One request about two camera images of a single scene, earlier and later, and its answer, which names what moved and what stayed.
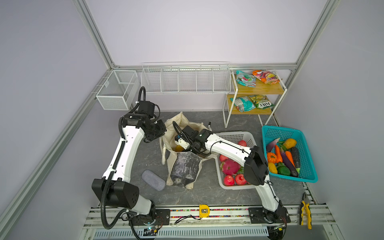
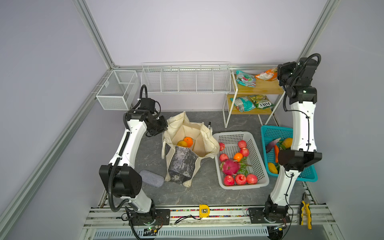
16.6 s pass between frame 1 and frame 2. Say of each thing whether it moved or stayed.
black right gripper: moved
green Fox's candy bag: stayed
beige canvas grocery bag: stayed
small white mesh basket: stayed
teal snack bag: stayed
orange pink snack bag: moved
